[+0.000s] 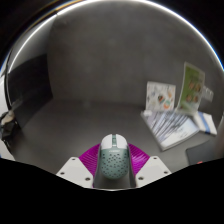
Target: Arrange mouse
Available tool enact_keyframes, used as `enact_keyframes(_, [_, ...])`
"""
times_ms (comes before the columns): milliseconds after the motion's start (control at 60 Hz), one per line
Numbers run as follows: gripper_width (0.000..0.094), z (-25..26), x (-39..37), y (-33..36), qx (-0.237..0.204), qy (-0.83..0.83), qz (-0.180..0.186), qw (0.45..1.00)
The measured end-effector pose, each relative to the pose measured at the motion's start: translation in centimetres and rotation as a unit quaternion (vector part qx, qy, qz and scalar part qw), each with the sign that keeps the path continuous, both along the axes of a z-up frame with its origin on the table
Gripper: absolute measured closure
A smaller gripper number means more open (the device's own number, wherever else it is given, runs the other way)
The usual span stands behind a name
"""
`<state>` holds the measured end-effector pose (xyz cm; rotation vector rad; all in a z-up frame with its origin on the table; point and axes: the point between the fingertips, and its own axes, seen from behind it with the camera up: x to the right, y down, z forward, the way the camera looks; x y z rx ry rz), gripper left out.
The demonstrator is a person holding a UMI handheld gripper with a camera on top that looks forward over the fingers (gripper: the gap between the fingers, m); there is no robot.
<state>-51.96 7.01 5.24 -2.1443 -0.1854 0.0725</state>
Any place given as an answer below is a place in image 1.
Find green and white computer mouse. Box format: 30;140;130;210
98;133;130;180

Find white book with blue band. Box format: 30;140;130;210
194;111;218;136

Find green standing menu sign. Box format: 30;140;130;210
175;61;206;116

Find white sticker sheet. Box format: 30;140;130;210
145;81;177;113

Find grey striped book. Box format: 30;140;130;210
140;109;200;152

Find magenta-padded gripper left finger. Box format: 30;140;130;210
55;143;101;189

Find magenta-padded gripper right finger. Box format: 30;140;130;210
127;143;172;189

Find white wall sockets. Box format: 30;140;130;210
203;84;214;101

